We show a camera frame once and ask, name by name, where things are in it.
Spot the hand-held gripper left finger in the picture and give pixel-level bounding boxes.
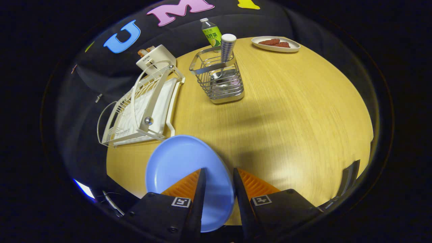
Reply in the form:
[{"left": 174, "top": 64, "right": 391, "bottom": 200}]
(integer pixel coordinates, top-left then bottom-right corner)
[{"left": 123, "top": 168, "right": 207, "bottom": 243}]

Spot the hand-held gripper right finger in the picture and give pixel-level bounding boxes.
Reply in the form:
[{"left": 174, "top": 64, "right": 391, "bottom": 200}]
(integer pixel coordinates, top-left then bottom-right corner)
[{"left": 233, "top": 168, "right": 324, "bottom": 243}]

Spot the blue plate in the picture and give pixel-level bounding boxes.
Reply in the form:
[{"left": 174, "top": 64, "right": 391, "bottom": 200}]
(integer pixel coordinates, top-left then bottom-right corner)
[{"left": 145, "top": 135, "right": 235, "bottom": 233}]

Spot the metal wire basket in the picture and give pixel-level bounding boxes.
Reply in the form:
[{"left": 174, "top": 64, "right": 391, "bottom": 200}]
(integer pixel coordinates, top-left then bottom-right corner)
[{"left": 189, "top": 46, "right": 245, "bottom": 104}]

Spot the white wire dish rack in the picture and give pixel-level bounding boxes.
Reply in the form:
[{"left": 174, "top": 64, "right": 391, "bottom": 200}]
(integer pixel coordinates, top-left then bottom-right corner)
[{"left": 97, "top": 61, "right": 186, "bottom": 149}]

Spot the metal spoon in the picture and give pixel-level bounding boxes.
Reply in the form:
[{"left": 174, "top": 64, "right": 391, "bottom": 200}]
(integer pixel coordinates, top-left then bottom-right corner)
[{"left": 211, "top": 33, "right": 237, "bottom": 81}]

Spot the white dish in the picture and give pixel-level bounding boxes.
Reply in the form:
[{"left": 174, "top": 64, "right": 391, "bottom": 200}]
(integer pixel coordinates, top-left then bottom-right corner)
[{"left": 251, "top": 36, "right": 301, "bottom": 53}]

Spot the white toaster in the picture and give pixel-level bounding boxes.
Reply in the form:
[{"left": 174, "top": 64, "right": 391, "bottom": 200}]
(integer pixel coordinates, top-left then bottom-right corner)
[{"left": 136, "top": 45, "right": 177, "bottom": 76}]

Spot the green label drink bottle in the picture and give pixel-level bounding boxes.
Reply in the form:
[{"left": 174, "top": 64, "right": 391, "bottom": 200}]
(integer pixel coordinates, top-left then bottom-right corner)
[{"left": 200, "top": 18, "right": 222, "bottom": 48}]

